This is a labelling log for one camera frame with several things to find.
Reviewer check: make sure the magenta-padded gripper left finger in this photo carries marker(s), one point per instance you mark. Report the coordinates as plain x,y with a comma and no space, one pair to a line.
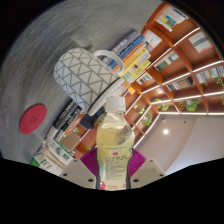
77,173

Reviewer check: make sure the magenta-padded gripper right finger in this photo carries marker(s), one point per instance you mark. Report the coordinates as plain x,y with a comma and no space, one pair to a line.
148,172

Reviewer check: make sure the clear bottle with yellowish drink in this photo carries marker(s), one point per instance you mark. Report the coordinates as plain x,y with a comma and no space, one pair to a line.
115,150

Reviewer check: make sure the green and white tissue box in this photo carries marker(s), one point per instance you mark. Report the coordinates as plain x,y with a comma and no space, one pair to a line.
41,163

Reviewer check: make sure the round recessed ceiling light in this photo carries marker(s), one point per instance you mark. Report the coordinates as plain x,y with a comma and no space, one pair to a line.
165,131

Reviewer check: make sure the chair with dark jacket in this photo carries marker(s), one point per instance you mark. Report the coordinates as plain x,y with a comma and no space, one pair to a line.
88,121

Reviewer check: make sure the flat round red coaster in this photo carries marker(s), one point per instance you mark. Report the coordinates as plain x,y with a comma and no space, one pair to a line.
32,119

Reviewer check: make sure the white mug with grey pattern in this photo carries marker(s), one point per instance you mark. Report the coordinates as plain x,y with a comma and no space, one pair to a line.
80,76

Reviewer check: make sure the wooden shelf unit with books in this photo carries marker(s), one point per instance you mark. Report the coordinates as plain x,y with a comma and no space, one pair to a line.
180,70

